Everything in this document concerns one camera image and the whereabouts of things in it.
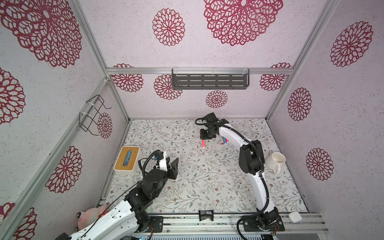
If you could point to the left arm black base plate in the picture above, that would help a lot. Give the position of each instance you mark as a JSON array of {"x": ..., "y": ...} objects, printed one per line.
[{"x": 152, "y": 224}]

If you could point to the white ceramic mug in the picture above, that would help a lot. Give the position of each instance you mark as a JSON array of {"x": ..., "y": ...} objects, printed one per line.
[{"x": 275, "y": 162}]

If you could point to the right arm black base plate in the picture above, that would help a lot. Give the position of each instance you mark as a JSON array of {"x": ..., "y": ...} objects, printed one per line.
[{"x": 260, "y": 224}]

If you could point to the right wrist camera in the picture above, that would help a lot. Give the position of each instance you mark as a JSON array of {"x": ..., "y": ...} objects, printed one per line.
[{"x": 212, "y": 119}]

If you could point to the pink plush toy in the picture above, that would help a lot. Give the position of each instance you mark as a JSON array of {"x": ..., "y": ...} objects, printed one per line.
[{"x": 88, "y": 217}]

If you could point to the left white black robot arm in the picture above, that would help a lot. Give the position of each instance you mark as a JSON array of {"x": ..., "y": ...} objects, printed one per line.
[{"x": 128, "y": 216}]

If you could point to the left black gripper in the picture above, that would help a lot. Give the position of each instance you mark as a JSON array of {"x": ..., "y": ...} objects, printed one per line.
[{"x": 172, "y": 171}]

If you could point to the black wire wall rack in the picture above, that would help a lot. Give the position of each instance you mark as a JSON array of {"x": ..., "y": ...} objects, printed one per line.
[{"x": 96, "y": 121}]

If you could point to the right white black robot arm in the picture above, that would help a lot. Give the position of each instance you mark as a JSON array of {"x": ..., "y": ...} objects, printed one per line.
[{"x": 251, "y": 162}]

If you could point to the wooden lid tissue box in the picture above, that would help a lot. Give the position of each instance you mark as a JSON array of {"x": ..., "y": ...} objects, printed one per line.
[{"x": 127, "y": 160}]

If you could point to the white small puck device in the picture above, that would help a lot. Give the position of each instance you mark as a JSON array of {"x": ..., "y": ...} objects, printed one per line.
[{"x": 295, "y": 217}]

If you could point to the dark grey wall shelf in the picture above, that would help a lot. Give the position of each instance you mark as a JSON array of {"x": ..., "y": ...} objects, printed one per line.
[{"x": 211, "y": 81}]

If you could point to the small black clip bracket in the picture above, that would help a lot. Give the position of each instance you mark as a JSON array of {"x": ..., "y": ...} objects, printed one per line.
[{"x": 206, "y": 215}]

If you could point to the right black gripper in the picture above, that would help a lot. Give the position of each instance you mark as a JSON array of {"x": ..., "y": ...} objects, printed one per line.
[{"x": 202, "y": 135}]

